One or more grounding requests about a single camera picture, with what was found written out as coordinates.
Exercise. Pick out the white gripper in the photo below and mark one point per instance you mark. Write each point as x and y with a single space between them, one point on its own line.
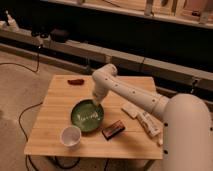
99 93

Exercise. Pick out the green ceramic bowl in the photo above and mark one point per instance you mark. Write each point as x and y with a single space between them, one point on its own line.
87 116

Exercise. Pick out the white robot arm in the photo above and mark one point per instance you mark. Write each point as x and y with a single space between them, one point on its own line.
187 122

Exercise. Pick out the red brown sausage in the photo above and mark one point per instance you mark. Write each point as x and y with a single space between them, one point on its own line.
76 82

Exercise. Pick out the wooden table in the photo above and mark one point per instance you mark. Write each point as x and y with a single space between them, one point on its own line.
54 116

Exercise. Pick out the dark red chocolate bar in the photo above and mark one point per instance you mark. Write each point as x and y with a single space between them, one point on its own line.
112 130

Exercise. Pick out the white paper cup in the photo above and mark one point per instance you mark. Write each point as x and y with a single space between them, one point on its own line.
70 136

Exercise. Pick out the white tube bottle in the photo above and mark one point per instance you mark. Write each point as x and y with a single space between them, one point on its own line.
150 127

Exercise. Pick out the black box on ledge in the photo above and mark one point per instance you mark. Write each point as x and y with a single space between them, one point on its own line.
59 35

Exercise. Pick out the white spray bottle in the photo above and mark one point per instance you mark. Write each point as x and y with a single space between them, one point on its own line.
12 22

